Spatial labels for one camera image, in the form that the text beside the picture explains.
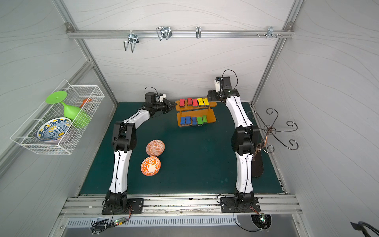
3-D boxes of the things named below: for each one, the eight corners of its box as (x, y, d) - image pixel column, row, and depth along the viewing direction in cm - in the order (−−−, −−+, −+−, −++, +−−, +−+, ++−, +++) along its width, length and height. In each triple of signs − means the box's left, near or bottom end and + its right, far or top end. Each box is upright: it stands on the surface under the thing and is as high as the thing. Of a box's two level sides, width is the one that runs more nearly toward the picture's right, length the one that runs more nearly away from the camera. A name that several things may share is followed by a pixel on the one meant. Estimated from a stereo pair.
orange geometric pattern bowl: (147, 157, 95) (144, 151, 89) (150, 145, 101) (147, 139, 95) (163, 157, 95) (161, 151, 89) (165, 145, 101) (163, 139, 95)
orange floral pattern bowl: (140, 176, 83) (138, 174, 81) (144, 158, 90) (143, 156, 88) (159, 176, 83) (158, 174, 81) (162, 158, 90) (161, 156, 88)
